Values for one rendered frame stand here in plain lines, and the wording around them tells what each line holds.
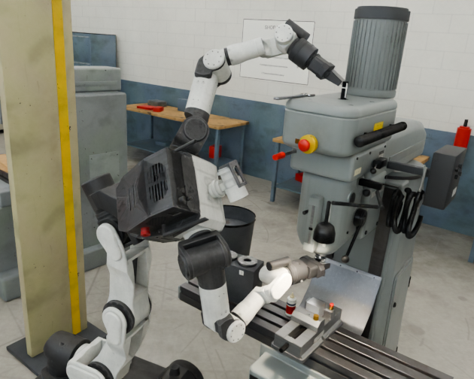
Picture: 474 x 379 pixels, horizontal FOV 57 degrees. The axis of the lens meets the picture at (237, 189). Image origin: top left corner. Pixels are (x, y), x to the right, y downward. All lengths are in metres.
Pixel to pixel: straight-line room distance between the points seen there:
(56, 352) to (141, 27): 7.01
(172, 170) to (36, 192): 1.59
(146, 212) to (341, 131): 0.65
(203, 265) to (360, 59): 0.96
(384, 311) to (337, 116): 1.15
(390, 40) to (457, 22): 4.07
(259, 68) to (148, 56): 2.41
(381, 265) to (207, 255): 1.00
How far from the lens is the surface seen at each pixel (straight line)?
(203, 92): 1.57
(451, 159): 1.74
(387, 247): 2.09
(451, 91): 5.80
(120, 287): 1.76
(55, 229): 2.97
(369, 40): 1.75
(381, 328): 2.31
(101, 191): 1.63
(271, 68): 6.71
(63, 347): 2.17
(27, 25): 2.68
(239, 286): 2.02
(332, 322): 1.97
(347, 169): 1.50
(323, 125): 1.41
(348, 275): 2.18
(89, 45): 8.57
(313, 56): 1.61
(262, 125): 6.84
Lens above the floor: 2.06
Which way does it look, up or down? 19 degrees down
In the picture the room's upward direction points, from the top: 4 degrees clockwise
